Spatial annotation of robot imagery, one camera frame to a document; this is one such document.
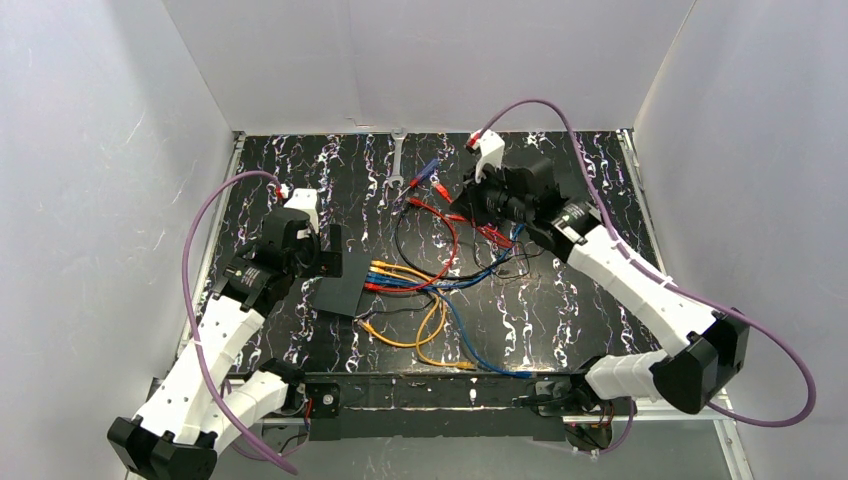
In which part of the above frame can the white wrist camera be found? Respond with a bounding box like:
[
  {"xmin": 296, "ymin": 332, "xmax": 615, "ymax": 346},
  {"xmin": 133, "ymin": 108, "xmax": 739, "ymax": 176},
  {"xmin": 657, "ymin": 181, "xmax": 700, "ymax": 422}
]
[
  {"xmin": 466, "ymin": 129, "xmax": 505, "ymax": 183},
  {"xmin": 283, "ymin": 188, "xmax": 320, "ymax": 233}
]

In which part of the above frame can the thin black power cable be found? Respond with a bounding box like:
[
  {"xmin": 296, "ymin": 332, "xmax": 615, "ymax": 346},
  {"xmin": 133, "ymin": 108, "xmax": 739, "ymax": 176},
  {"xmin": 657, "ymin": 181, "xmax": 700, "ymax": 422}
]
[{"xmin": 311, "ymin": 211, "xmax": 548, "ymax": 326}]

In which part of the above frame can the silver wrench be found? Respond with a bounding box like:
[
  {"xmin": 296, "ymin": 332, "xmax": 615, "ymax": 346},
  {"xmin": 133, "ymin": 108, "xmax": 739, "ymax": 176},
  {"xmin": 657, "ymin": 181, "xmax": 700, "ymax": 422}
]
[{"xmin": 387, "ymin": 128, "xmax": 407, "ymax": 188}]

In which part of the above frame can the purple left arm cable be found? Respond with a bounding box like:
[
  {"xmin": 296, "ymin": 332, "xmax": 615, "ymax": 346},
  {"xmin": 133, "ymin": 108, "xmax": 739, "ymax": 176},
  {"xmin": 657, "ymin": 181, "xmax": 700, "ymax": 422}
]
[{"xmin": 182, "ymin": 170, "xmax": 299, "ymax": 476}]

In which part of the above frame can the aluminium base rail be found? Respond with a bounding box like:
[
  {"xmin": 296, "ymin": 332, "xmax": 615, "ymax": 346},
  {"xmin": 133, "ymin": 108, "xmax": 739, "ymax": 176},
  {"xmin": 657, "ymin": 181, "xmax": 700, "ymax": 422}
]
[{"xmin": 139, "ymin": 374, "xmax": 738, "ymax": 427}]

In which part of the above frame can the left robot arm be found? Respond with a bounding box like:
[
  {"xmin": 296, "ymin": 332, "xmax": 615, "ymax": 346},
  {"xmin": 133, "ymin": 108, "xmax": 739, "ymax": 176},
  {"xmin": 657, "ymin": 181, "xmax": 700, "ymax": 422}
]
[{"xmin": 107, "ymin": 207, "xmax": 343, "ymax": 479}]

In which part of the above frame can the black network switch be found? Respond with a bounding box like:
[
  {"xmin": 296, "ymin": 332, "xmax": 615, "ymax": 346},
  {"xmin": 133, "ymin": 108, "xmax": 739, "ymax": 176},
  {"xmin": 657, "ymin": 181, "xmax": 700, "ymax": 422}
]
[{"xmin": 312, "ymin": 252, "xmax": 372, "ymax": 319}]

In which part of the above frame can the blue handled screwdriver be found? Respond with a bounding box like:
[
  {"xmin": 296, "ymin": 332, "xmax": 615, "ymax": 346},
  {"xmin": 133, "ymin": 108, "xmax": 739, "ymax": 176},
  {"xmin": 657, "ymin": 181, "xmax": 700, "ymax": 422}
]
[{"xmin": 399, "ymin": 158, "xmax": 441, "ymax": 197}]

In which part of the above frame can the red ethernet cable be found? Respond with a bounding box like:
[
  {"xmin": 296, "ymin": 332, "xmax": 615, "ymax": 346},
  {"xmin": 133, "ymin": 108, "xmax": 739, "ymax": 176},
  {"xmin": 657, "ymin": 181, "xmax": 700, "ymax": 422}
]
[{"xmin": 364, "ymin": 182, "xmax": 515, "ymax": 294}]

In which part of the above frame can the blue ethernet cable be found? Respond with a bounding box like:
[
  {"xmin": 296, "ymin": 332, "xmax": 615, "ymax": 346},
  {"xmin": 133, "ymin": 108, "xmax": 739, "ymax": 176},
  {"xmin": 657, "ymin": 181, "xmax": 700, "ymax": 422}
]
[
  {"xmin": 366, "ymin": 278, "xmax": 537, "ymax": 380},
  {"xmin": 366, "ymin": 225, "xmax": 528, "ymax": 293}
]

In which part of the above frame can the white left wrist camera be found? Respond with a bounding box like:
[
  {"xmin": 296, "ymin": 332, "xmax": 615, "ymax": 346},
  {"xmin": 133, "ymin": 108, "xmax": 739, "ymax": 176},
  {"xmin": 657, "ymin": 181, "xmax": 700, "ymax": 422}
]
[{"xmin": 283, "ymin": 188, "xmax": 320, "ymax": 233}]

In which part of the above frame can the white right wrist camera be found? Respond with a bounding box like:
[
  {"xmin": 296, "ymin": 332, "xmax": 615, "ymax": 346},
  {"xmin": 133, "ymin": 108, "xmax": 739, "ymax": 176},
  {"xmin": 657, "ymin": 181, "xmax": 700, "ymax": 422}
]
[{"xmin": 466, "ymin": 129, "xmax": 505, "ymax": 183}]

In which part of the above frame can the yellow ethernet cable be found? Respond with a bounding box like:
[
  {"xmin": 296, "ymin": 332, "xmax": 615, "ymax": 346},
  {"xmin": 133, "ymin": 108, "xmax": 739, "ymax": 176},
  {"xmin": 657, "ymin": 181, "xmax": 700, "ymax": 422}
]
[
  {"xmin": 372, "ymin": 266, "xmax": 478, "ymax": 370},
  {"xmin": 358, "ymin": 260, "xmax": 452, "ymax": 350}
]

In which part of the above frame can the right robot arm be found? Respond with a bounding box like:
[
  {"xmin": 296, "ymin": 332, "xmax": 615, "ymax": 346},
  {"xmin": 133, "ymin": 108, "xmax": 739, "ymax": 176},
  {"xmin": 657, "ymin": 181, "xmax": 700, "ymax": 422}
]
[{"xmin": 450, "ymin": 158, "xmax": 749, "ymax": 414}]

